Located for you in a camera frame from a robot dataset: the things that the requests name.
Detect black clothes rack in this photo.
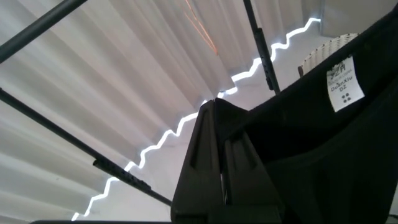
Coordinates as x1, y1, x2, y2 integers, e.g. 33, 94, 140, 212
0, 0, 281, 207

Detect black short-sleeved shirt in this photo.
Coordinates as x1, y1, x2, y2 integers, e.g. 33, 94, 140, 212
228, 2, 398, 224

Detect white laundry basket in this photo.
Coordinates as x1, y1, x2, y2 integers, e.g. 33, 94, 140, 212
297, 32, 361, 78

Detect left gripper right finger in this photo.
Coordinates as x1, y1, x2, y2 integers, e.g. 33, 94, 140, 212
215, 98, 285, 224

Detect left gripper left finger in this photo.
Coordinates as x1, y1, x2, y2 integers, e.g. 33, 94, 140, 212
170, 99, 227, 224

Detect white curtain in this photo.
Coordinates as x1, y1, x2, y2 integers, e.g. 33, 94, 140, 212
0, 0, 323, 224

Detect pink clothes hanger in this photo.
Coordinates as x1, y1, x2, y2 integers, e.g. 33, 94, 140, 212
182, 0, 219, 56

